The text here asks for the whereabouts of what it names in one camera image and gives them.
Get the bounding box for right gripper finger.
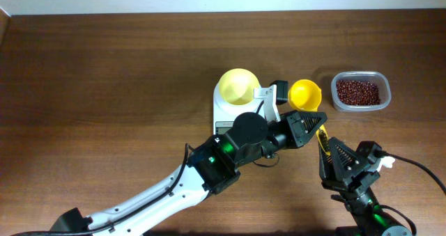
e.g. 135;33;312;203
328;137;371;180
318;139;333;181

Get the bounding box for yellow plastic measuring scoop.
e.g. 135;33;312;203
288;79;331;156

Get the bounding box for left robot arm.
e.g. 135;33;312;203
46;111;328;236

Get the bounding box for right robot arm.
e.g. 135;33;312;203
319;137;417;236

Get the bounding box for white digital kitchen scale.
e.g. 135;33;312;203
213;84;281;134

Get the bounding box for pale yellow plastic bowl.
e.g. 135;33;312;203
218;68;260;105

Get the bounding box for red adzuki beans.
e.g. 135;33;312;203
335;80;380;106

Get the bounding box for clear plastic food container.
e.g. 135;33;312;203
331;71;392;112

